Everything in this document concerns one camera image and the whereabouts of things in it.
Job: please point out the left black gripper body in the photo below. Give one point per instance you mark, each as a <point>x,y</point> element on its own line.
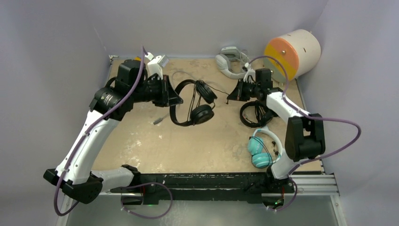
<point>156,91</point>

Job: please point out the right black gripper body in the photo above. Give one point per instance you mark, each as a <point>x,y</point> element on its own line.
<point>246,90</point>

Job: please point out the black headset with microphone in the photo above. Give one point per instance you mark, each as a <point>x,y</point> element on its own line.
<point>263,115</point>

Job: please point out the black over-ear headphones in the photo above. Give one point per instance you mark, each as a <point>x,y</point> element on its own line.
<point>201,105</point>

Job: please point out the teal cat-ear headphones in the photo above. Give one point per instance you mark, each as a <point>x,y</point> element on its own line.
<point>260,155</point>

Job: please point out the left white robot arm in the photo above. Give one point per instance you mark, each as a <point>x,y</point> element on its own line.
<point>135,82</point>

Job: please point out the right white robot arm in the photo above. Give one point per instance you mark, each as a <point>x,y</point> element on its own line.
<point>304,140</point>

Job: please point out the white grey headphones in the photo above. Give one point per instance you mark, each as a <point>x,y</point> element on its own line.
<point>226,56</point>

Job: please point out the round pastel drawer box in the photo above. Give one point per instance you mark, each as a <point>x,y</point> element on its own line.
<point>298,52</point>

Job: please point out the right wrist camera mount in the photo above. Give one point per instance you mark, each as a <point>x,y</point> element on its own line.
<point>249,73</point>

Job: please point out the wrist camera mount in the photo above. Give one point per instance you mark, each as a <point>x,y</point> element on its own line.
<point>249,73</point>
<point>156,64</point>

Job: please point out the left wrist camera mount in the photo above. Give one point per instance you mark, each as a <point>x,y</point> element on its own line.
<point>156,64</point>

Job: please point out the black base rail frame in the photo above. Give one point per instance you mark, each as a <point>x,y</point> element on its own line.
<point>250,187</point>

